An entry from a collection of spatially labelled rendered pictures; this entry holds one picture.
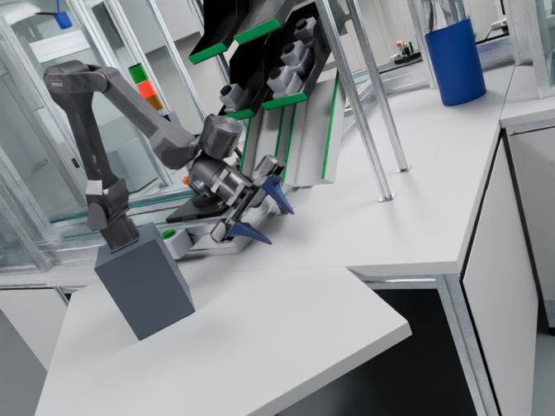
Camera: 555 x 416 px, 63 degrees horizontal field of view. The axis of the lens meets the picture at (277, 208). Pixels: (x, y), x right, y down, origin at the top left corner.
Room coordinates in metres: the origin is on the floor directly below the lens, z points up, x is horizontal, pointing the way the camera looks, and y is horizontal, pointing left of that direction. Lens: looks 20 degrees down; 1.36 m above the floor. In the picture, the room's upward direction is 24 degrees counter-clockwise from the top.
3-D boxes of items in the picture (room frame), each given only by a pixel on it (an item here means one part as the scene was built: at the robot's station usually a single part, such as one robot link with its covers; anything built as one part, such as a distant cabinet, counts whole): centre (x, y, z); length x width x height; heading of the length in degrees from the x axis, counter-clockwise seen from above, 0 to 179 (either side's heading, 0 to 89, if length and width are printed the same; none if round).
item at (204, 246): (1.43, 0.47, 0.91); 0.89 x 0.06 x 0.11; 52
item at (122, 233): (0.99, 0.34, 1.09); 0.07 x 0.07 x 0.06; 9
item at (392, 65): (2.25, -0.89, 1.01); 0.24 x 0.24 x 0.13; 52
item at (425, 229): (1.73, -0.11, 0.85); 1.50 x 1.41 x 0.03; 52
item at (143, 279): (0.99, 0.35, 0.96); 0.14 x 0.14 x 0.20; 9
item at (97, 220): (0.99, 0.34, 1.15); 0.09 x 0.07 x 0.06; 153
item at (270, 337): (1.00, 0.30, 0.84); 0.90 x 0.70 x 0.03; 9
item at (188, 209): (1.38, 0.16, 0.96); 0.24 x 0.24 x 0.02; 52
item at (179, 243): (1.26, 0.36, 0.93); 0.21 x 0.07 x 0.06; 52
